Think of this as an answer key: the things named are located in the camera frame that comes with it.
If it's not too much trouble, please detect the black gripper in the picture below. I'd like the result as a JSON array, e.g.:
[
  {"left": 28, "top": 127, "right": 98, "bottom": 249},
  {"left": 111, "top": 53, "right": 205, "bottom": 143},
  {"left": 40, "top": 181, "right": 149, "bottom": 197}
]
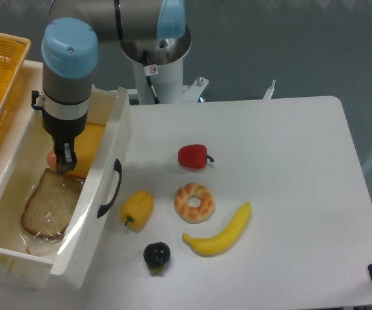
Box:
[{"left": 42, "top": 114, "right": 87, "bottom": 173}]

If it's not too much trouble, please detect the brown egg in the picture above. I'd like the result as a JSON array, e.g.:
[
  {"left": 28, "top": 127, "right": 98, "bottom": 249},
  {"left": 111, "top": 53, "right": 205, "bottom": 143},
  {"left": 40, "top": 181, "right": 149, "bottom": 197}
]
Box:
[{"left": 46, "top": 150, "right": 57, "bottom": 171}]

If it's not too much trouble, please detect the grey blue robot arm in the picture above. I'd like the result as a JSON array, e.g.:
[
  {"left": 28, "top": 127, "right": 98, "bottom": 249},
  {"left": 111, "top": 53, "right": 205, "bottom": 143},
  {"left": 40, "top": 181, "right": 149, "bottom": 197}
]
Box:
[{"left": 32, "top": 1, "right": 186, "bottom": 173}]

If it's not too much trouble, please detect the white drawer cabinet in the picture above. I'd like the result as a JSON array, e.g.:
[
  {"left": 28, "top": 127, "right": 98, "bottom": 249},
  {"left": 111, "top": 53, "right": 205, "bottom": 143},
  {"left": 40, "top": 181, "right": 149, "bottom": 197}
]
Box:
[{"left": 0, "top": 59, "right": 56, "bottom": 288}]

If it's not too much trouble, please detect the white plastic drawer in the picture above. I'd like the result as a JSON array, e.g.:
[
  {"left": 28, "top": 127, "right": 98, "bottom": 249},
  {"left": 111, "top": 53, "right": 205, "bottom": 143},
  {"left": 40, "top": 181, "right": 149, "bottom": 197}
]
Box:
[{"left": 0, "top": 88, "right": 132, "bottom": 289}]

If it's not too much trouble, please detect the orange cake slice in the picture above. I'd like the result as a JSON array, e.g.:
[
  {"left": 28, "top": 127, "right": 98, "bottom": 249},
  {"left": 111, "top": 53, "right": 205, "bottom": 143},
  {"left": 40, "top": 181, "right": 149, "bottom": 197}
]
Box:
[{"left": 68, "top": 123, "right": 105, "bottom": 179}]

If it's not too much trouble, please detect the brown bread slice in wrap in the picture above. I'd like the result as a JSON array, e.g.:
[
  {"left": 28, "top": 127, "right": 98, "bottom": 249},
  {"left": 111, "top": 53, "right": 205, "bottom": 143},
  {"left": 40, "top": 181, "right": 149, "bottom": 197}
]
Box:
[{"left": 21, "top": 169, "right": 84, "bottom": 240}]

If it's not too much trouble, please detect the yellow bell pepper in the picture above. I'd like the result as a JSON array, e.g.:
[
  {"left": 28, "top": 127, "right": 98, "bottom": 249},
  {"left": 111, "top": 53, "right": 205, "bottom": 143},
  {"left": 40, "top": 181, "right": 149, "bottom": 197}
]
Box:
[{"left": 119, "top": 190, "right": 154, "bottom": 231}]

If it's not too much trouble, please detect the red bell pepper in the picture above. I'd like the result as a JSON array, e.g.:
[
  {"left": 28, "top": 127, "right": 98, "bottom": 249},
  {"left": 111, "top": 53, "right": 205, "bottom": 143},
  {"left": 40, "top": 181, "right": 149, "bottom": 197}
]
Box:
[{"left": 178, "top": 144, "right": 214, "bottom": 169}]

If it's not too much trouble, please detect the dark purple mangosteen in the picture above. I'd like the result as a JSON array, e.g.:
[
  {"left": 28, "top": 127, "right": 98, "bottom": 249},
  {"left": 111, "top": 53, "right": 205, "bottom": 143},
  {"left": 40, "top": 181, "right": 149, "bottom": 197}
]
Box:
[{"left": 143, "top": 242, "right": 171, "bottom": 276}]

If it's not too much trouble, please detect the yellow banana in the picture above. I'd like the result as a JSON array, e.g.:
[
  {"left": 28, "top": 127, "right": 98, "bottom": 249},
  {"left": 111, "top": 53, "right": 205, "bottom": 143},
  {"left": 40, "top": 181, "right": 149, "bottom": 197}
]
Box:
[{"left": 182, "top": 201, "right": 252, "bottom": 257}]

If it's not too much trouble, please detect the black drawer handle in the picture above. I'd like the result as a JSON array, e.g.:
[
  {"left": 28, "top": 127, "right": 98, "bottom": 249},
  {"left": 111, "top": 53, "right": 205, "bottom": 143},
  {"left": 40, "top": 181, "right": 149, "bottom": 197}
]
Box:
[{"left": 97, "top": 158, "right": 123, "bottom": 218}]

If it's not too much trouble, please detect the black cable on pedestal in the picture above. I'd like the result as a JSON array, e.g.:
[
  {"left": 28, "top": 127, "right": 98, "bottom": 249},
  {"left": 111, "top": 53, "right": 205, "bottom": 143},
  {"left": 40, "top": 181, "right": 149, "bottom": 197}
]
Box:
[{"left": 142, "top": 48, "right": 161, "bottom": 105}]

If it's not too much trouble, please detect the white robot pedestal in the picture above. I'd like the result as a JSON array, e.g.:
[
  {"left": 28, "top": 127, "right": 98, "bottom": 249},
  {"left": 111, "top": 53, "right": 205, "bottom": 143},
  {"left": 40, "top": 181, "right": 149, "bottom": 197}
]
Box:
[{"left": 121, "top": 28, "right": 209, "bottom": 105}]

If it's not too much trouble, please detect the glazed bread ring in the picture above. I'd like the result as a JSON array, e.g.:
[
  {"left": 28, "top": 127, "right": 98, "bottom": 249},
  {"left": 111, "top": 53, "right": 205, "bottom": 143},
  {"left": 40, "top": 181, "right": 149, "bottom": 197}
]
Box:
[{"left": 173, "top": 183, "right": 216, "bottom": 224}]

